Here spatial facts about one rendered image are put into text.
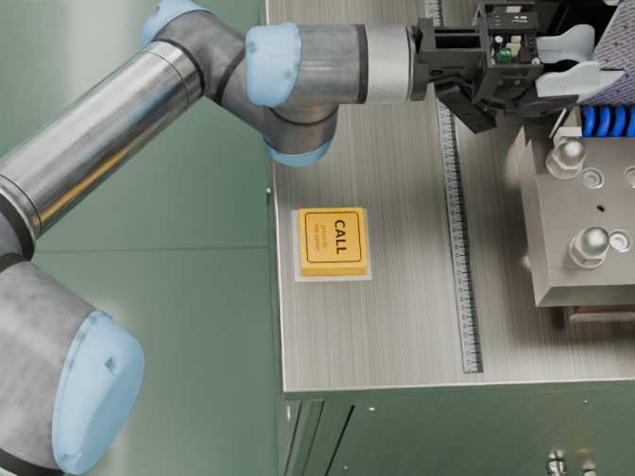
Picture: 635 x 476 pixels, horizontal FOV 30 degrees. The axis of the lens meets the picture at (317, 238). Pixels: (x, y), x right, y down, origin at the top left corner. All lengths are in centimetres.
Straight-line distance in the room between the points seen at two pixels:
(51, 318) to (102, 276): 129
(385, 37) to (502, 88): 13
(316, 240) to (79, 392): 41
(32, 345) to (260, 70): 34
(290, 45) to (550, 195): 30
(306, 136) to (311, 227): 12
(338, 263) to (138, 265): 103
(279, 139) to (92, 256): 109
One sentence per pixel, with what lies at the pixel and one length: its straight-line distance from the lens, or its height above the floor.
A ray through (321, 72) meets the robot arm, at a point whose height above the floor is 114.
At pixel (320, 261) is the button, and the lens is 124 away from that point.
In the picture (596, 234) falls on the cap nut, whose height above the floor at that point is 107.
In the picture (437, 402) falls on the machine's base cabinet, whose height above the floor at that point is 82.
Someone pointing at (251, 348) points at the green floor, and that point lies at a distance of 217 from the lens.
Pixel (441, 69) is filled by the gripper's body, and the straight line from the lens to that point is 113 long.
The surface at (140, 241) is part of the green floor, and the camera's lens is 225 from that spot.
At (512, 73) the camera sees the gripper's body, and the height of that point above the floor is 113.
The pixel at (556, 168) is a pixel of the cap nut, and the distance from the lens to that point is 120.
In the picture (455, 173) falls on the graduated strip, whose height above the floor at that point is 90.
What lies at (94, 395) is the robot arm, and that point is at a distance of 92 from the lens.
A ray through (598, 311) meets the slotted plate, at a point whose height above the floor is 92.
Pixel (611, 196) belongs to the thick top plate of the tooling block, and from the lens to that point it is 121.
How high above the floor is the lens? 208
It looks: 67 degrees down
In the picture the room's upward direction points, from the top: 10 degrees clockwise
